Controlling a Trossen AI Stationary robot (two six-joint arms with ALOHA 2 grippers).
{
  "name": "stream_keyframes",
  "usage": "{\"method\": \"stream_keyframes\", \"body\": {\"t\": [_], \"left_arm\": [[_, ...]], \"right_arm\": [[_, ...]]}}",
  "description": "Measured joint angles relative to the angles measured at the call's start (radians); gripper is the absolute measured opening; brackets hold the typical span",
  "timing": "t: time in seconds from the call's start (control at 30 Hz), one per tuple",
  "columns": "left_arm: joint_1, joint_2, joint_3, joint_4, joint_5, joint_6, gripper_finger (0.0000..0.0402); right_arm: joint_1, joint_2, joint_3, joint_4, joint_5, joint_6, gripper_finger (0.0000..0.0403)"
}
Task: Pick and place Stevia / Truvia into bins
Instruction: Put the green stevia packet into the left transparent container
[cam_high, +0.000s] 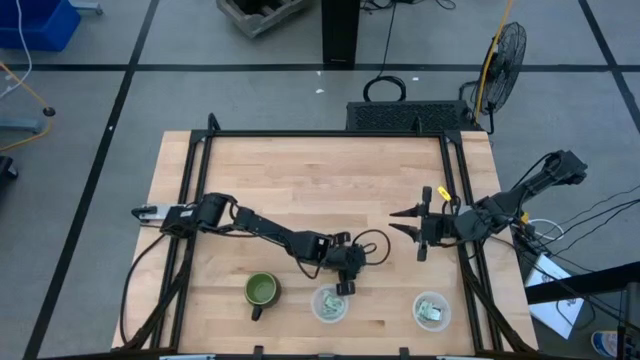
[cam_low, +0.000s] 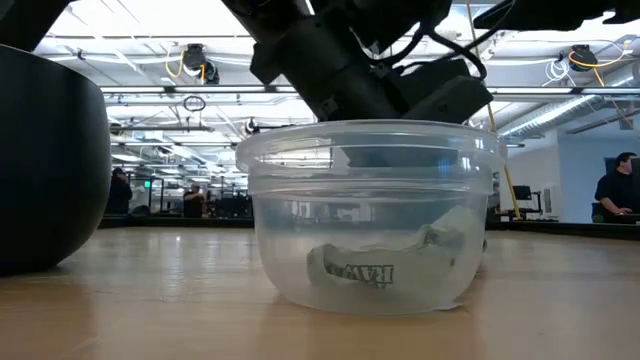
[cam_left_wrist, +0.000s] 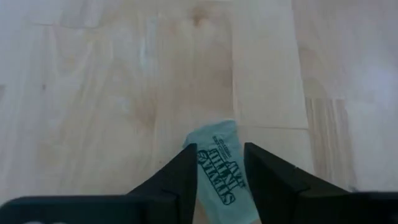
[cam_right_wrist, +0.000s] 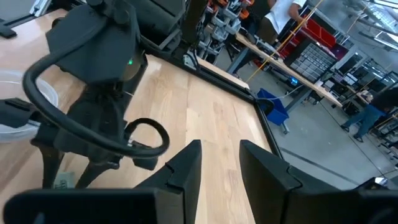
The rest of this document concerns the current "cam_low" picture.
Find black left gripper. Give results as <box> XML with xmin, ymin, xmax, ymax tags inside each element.
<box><xmin>341</xmin><ymin>58</ymin><xmax>494</xmax><ymax>169</ymax></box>

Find green stevia packet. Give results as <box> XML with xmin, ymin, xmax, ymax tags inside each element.
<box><xmin>397</xmin><ymin>203</ymin><xmax>485</xmax><ymax>284</ymax></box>
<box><xmin>305</xmin><ymin>241</ymin><xmax>401</xmax><ymax>292</ymax></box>

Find clear plastic container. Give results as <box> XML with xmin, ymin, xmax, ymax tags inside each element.
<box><xmin>234</xmin><ymin>118</ymin><xmax>509</xmax><ymax>317</ymax></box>

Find person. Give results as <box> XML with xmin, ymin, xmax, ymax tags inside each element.
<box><xmin>106</xmin><ymin>167</ymin><xmax>134</xmax><ymax>216</ymax></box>
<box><xmin>182</xmin><ymin>183</ymin><xmax>207</xmax><ymax>219</ymax></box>
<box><xmin>593</xmin><ymin>151</ymin><xmax>640</xmax><ymax>224</ymax></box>

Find green ceramic mug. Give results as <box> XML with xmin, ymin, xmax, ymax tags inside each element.
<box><xmin>0</xmin><ymin>43</ymin><xmax>113</xmax><ymax>277</ymax></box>

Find yellow cable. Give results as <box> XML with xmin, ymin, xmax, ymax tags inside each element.
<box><xmin>464</xmin><ymin>0</ymin><xmax>522</xmax><ymax>221</ymax></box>

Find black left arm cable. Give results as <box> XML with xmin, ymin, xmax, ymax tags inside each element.
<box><xmin>379</xmin><ymin>0</ymin><xmax>489</xmax><ymax>81</ymax></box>

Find silver ventilation duct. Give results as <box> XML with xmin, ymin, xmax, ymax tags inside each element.
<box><xmin>497</xmin><ymin>94</ymin><xmax>640</xmax><ymax>141</ymax></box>

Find white coiled cable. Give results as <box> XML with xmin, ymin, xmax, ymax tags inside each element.
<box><xmin>544</xmin><ymin>57</ymin><xmax>576</xmax><ymax>87</ymax></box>

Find ceiling cable reel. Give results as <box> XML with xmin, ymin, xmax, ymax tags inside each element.
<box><xmin>181</xmin><ymin>43</ymin><xmax>221</xmax><ymax>85</ymax></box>
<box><xmin>568</xmin><ymin>44</ymin><xmax>600</xmax><ymax>72</ymax></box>

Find black hanging cable loop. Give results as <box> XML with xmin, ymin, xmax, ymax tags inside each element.
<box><xmin>182</xmin><ymin>94</ymin><xmax>207</xmax><ymax>113</ymax></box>

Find black table frame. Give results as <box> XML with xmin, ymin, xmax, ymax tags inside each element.
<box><xmin>98</xmin><ymin>214</ymin><xmax>640</xmax><ymax>240</ymax></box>

